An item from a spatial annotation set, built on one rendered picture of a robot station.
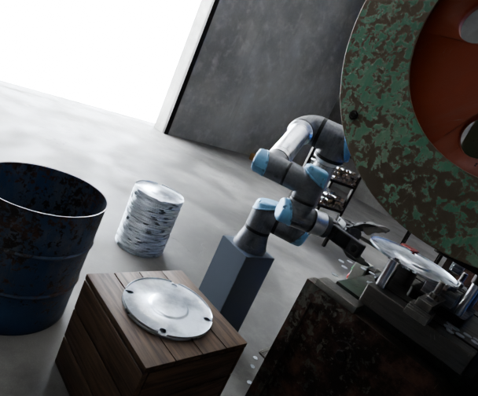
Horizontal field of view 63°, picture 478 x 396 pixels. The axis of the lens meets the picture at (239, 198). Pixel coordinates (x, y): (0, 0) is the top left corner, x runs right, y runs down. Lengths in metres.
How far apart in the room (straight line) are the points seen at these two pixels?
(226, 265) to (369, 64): 1.05
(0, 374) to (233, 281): 0.85
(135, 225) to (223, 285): 0.71
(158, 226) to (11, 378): 1.07
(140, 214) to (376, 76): 1.53
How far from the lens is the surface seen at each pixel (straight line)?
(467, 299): 1.27
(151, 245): 2.24
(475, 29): 8.83
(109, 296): 1.25
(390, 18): 1.03
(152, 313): 1.22
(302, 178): 1.13
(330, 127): 1.47
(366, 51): 1.02
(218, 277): 1.74
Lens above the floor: 1.04
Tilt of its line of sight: 14 degrees down
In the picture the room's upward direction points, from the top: 24 degrees clockwise
